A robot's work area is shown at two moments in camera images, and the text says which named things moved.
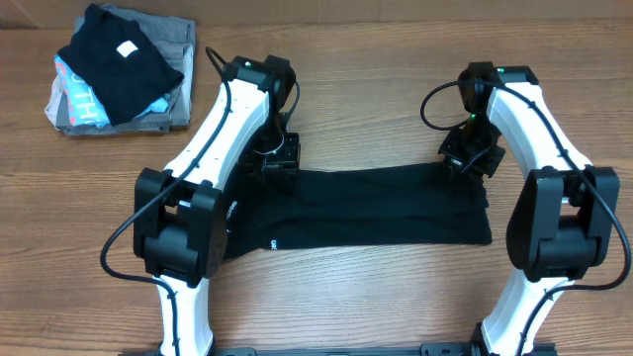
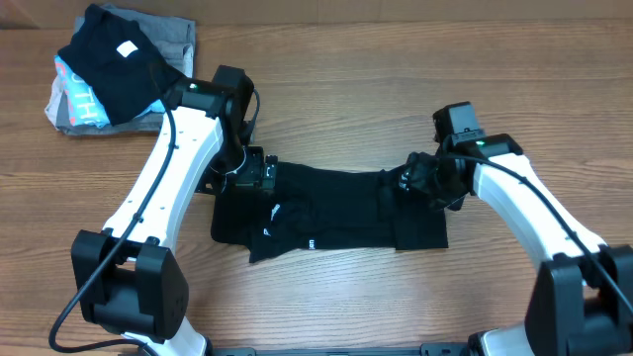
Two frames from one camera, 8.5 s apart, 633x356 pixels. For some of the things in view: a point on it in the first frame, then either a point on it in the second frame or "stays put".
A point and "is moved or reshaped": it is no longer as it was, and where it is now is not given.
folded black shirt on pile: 127,69 stays put
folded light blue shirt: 85,108 stays put
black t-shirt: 411,205 is moved or reshaped
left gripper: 290,158 to 254,175
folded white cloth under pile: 52,107 stays put
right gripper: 456,159 to 413,176
